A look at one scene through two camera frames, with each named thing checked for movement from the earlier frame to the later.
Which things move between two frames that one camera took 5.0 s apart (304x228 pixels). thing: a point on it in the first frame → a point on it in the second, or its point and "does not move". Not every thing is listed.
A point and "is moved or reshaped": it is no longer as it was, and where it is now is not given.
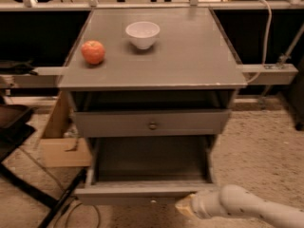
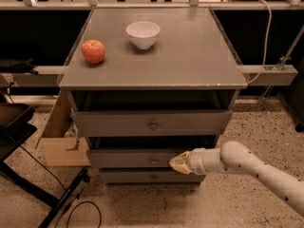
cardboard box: [57, 148] does not move
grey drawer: [146, 169] is moved or reshaped
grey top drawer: [151, 123] does not move
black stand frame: [12, 131] does not move
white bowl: [142, 33] does not move
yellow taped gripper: [199, 204] → [195, 161]
